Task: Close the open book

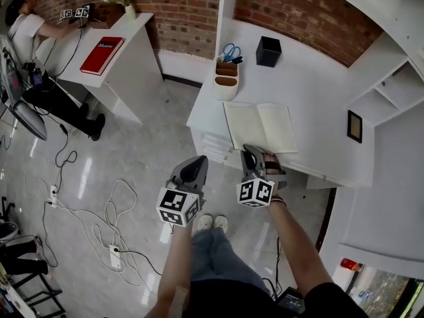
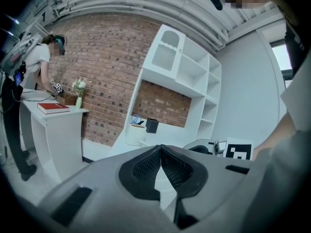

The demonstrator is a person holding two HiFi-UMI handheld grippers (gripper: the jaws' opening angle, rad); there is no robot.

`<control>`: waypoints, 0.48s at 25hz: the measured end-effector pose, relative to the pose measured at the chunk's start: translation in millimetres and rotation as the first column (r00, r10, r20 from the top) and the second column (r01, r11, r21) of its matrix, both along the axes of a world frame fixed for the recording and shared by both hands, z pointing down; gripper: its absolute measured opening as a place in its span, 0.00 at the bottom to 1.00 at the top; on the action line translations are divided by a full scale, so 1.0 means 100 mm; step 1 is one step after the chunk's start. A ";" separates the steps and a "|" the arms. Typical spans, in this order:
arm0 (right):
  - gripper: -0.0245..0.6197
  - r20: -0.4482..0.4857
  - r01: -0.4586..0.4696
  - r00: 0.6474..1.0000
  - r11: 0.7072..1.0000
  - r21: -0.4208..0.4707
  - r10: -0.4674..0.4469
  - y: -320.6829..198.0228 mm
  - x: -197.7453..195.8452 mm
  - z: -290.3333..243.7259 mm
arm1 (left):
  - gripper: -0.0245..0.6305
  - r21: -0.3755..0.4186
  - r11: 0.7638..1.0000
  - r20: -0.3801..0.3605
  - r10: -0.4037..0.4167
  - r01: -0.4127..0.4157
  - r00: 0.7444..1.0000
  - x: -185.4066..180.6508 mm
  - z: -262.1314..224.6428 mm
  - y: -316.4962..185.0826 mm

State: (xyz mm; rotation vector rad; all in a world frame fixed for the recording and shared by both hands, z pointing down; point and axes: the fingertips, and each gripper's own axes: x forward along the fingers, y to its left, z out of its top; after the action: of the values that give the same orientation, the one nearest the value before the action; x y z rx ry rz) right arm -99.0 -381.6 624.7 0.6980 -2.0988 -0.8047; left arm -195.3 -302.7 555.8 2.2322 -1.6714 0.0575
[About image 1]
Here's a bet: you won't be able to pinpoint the black picture frame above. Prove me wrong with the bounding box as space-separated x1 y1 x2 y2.
346 109 363 144

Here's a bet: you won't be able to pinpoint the person's white shoe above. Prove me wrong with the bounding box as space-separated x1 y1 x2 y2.
213 215 229 234
197 214 214 232

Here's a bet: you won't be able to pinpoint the white desk organiser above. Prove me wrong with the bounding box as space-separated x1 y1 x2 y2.
211 56 239 101

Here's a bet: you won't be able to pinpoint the small white side desk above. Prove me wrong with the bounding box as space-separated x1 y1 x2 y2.
36 11 164 125

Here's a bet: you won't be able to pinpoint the black framed window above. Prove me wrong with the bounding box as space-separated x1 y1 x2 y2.
344 265 424 318

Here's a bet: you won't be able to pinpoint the person's right hand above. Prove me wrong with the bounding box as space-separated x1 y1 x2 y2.
264 153 282 176

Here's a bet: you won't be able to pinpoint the blue-handled scissors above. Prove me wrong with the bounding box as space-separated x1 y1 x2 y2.
222 42 242 62

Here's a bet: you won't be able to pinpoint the red drink bottle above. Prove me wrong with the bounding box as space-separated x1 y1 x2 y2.
341 258 361 272

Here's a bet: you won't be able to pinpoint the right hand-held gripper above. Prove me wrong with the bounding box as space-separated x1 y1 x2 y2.
235 143 288 209

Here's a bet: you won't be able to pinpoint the black square box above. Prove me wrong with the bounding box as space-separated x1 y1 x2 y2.
255 36 282 68

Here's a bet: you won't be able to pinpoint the black metal chair frame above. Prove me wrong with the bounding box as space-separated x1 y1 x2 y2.
9 272 67 318

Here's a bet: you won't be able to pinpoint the person's blue jeans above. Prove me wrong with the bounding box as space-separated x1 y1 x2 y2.
190 227 271 294

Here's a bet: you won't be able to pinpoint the person's right forearm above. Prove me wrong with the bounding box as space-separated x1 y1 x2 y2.
266 199 335 297

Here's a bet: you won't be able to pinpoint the person's left forearm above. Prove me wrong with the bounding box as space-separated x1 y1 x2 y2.
144 223 193 318

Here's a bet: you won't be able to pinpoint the person's black top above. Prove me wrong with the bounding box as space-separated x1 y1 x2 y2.
142 278 365 318

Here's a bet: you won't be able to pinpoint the black device with screen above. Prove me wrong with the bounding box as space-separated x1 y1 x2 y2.
276 286 305 314

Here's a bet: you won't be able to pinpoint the white desk with hutch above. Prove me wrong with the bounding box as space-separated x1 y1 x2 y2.
185 0 424 190

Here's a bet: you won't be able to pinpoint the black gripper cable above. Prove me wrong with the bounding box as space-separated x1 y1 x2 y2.
263 237 283 298

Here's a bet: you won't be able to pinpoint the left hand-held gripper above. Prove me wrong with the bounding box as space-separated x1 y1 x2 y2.
156 155 209 227

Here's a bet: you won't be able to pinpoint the grey round stool seat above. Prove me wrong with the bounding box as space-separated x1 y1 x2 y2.
0 222 19 244

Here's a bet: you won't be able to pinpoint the white notebook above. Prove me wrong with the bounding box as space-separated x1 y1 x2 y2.
222 101 298 154

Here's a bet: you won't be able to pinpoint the person's left white shoe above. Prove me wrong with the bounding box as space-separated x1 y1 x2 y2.
197 214 214 232

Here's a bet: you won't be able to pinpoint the person's right white shoe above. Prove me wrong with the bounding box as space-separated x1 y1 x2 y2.
213 215 229 234

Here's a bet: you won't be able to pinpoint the clear water bottle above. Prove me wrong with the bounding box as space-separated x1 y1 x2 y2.
350 288 374 306

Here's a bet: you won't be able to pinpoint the white power strip with cables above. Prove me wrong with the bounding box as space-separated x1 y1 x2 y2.
54 179 158 297

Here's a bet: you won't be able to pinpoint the brown wooden box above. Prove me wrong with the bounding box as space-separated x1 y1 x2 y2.
89 2 126 30

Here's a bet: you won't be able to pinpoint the grey office chair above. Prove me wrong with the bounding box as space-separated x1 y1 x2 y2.
0 34 49 142

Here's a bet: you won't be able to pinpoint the red hardcover book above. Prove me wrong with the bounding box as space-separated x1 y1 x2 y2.
79 36 125 76

